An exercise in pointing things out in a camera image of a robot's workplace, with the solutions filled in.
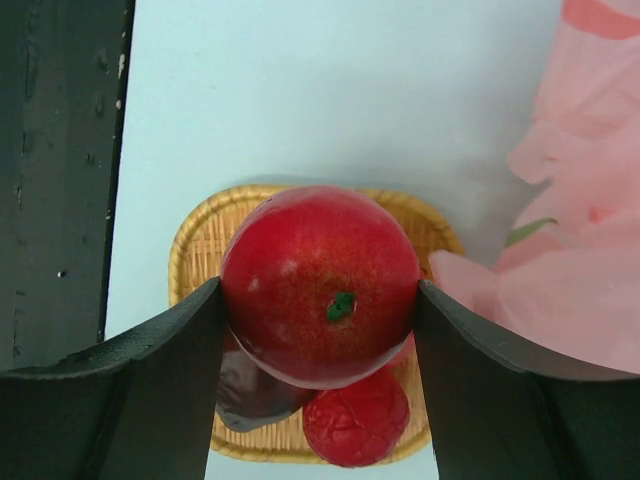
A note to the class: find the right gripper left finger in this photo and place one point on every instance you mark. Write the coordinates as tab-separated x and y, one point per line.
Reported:
137	406

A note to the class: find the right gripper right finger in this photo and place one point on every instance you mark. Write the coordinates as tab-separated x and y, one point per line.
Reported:
502	407

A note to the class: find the pink plastic bag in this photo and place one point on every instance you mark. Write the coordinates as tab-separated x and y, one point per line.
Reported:
568	276

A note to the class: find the red fake pomegranate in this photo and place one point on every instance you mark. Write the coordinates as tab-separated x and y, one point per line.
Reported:
358	425

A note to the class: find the red fake fruit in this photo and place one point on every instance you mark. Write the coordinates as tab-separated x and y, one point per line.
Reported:
321	285
249	398

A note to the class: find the woven bamboo tray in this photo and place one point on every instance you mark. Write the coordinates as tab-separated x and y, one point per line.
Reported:
195	257

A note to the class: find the red fake tomato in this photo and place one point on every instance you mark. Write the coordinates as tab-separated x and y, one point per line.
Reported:
404	354

